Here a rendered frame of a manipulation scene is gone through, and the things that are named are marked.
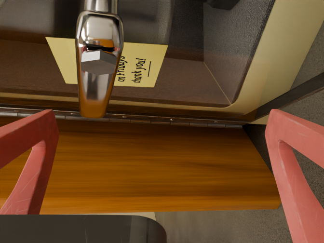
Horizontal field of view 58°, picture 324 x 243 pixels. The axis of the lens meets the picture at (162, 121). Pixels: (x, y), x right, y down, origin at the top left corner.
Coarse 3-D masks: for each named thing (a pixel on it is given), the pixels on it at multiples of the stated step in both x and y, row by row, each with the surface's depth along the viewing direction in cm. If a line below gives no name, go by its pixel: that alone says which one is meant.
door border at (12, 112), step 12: (0, 108) 32; (12, 108) 32; (24, 108) 32; (96, 120) 36; (108, 120) 36; (132, 120) 37; (144, 120) 37; (156, 120) 37; (168, 120) 37; (180, 120) 37; (192, 120) 38; (204, 120) 38; (216, 120) 38
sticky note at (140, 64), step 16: (64, 48) 19; (128, 48) 19; (144, 48) 19; (160, 48) 19; (64, 64) 22; (128, 64) 22; (144, 64) 22; (160, 64) 22; (128, 80) 25; (144, 80) 25
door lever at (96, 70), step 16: (96, 0) 10; (112, 0) 10; (80, 16) 10; (96, 16) 10; (112, 16) 10; (80, 32) 9; (96, 32) 9; (112, 32) 10; (80, 48) 9; (96, 48) 9; (112, 48) 10; (80, 64) 11; (96, 64) 10; (112, 64) 10; (80, 80) 12; (96, 80) 12; (112, 80) 12; (80, 96) 14; (96, 96) 14; (80, 112) 17; (96, 112) 16
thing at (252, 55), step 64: (0, 0) 15; (64, 0) 15; (128, 0) 15; (192, 0) 15; (256, 0) 15; (320, 0) 15; (0, 64) 21; (192, 64) 22; (256, 64) 22; (320, 64) 22
